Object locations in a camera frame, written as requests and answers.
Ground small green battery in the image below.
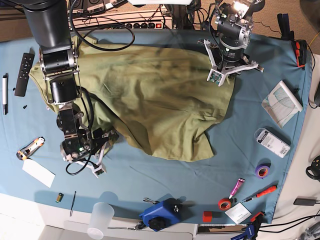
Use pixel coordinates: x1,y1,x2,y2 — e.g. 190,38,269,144
55,192,64,203

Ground blue plastic device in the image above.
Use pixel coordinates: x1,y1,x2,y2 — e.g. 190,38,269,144
139,197,182,232

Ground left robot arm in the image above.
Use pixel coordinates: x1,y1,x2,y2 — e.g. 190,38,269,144
198,0,265,87

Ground green t-shirt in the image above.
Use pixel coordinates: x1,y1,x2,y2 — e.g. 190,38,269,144
28,34,236,163

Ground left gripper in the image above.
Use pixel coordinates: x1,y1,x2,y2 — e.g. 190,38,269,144
197,38,264,87

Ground orange black clamp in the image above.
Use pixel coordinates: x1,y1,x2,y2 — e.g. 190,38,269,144
295,39,307,68

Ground keys on ring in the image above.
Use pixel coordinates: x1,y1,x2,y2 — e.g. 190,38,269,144
108,221,147,231

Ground black tweezers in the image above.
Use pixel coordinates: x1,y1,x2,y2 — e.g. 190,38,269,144
69,191,77,217

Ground purple tape roll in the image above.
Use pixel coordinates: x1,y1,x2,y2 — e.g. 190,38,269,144
255,163,271,179

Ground clear plastic case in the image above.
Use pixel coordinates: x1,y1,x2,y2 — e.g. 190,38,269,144
254,128,291,158

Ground orange screwdriver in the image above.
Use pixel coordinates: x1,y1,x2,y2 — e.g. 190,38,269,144
242,185,278,203

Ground red tape roll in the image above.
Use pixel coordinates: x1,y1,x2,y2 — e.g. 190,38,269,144
218,198,233,211

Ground blue clamp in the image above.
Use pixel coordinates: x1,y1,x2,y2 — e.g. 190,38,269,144
231,211,265,240
277,13,295,41

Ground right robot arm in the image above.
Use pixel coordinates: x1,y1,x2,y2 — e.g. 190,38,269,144
20,0,119,177

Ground clear plastic cup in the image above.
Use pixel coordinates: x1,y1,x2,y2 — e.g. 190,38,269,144
87,202,115,240

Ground white paper card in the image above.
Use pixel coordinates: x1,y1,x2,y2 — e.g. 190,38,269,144
22,158,55,188

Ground orange utility knife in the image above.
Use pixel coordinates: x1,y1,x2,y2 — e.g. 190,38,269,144
16,136,45,161

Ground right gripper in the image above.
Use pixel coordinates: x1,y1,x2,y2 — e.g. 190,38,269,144
75,128,119,178

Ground black power adapter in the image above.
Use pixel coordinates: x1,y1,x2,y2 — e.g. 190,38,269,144
293,198,317,206

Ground white square card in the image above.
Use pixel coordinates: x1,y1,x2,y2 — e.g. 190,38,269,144
225,202,252,225

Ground white marker pen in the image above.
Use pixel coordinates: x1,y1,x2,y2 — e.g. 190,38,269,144
2,74,8,115

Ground blue clamp top right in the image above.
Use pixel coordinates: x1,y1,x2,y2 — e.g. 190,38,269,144
277,13,295,41

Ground red block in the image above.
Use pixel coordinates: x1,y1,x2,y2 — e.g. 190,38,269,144
202,211,213,223

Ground blue tablecloth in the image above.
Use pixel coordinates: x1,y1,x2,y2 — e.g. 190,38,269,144
0,35,312,223

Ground pink glue tube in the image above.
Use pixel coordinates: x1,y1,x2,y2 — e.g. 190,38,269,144
228,178,245,199

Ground black remote control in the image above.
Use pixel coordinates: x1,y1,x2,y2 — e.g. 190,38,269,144
14,52,35,97

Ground power strip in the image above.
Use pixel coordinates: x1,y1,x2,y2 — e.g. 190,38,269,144
98,21,173,30

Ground blue clamp bottom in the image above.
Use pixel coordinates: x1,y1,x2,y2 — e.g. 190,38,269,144
231,211,265,240

